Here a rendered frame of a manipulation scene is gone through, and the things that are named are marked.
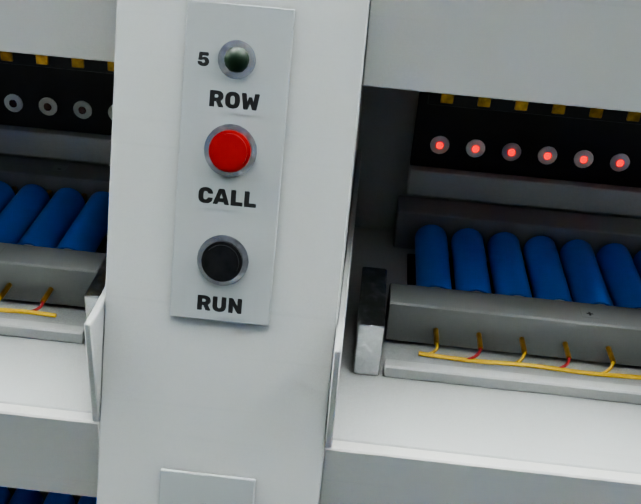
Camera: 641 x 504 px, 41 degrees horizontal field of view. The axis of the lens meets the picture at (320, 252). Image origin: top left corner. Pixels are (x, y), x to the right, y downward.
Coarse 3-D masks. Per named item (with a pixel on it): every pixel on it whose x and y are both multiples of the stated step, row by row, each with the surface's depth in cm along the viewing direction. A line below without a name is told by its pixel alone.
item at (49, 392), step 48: (0, 144) 51; (48, 144) 50; (96, 144) 50; (96, 288) 39; (0, 336) 40; (96, 336) 34; (0, 384) 37; (48, 384) 37; (96, 384) 34; (0, 432) 36; (48, 432) 36; (96, 432) 36; (0, 480) 38; (48, 480) 37; (96, 480) 37
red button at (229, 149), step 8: (216, 136) 32; (224, 136) 32; (232, 136) 32; (240, 136) 32; (216, 144) 32; (224, 144) 32; (232, 144) 32; (240, 144) 32; (248, 144) 32; (216, 152) 32; (224, 152) 32; (232, 152) 32; (240, 152) 32; (248, 152) 32; (216, 160) 32; (224, 160) 32; (232, 160) 32; (240, 160) 32; (248, 160) 32; (224, 168) 32; (232, 168) 32; (240, 168) 32
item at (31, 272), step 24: (0, 264) 41; (24, 264) 41; (48, 264) 41; (72, 264) 41; (96, 264) 41; (0, 288) 42; (24, 288) 42; (48, 288) 41; (72, 288) 41; (24, 312) 40; (48, 312) 40
